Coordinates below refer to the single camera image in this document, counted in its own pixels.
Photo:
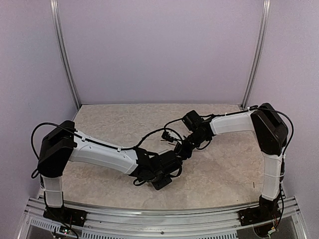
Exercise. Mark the aluminium frame post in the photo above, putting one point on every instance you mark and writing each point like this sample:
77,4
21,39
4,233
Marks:
257,53
63,53

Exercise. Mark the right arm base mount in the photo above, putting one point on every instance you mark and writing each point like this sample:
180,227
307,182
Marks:
254,215

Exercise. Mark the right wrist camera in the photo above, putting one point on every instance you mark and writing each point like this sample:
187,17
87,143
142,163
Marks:
171,136

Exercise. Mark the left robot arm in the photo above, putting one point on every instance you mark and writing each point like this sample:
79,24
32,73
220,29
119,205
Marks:
65,143

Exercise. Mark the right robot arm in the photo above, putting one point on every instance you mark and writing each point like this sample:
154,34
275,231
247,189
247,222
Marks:
269,128

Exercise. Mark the white paper box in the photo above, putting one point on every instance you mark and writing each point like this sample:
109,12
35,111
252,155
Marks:
163,151

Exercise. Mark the left aluminium frame post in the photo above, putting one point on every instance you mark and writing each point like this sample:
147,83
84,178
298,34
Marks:
63,53

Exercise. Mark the right aluminium frame post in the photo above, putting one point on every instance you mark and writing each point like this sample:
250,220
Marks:
257,53

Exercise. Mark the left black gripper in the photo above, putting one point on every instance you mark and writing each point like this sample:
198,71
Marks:
159,185

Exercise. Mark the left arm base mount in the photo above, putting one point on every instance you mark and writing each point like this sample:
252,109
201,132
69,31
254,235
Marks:
65,215

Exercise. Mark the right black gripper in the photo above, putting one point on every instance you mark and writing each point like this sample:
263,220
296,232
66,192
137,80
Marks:
184,153

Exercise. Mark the front aluminium rail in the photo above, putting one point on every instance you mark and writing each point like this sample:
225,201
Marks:
117,223

